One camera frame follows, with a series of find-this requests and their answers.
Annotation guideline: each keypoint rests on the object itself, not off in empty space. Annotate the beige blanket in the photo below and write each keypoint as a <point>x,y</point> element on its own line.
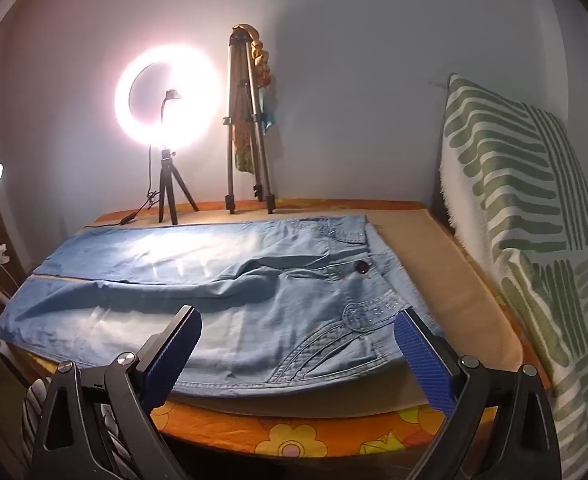
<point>449,280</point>

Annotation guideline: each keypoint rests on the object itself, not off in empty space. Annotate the orange floral bedsheet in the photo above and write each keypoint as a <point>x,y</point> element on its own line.
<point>324,432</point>

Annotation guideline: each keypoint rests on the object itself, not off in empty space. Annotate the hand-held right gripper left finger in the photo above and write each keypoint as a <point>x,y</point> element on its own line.
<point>171,355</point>

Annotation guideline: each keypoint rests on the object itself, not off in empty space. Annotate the small black tripod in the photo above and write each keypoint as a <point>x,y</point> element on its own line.
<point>166,180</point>

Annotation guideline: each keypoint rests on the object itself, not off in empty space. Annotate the blue denim pants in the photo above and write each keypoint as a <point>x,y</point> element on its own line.
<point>254,290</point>

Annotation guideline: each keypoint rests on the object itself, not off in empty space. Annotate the striped grey white cloth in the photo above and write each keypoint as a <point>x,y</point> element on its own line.
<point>32,405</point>

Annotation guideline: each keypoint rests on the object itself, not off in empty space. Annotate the tall metal tripod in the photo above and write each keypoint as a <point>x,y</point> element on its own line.
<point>231,160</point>

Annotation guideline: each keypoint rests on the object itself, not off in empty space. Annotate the colourful patterned scarf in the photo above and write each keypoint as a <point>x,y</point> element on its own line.
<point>261,67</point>

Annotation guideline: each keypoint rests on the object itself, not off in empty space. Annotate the white green patterned throw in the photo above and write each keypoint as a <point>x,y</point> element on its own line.
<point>514,170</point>

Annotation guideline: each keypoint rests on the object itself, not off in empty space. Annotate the black gooseneck phone holder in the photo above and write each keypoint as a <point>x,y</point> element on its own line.
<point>168,105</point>

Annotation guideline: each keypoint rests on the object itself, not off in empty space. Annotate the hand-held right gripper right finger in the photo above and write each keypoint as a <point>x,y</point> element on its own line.
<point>424,365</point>

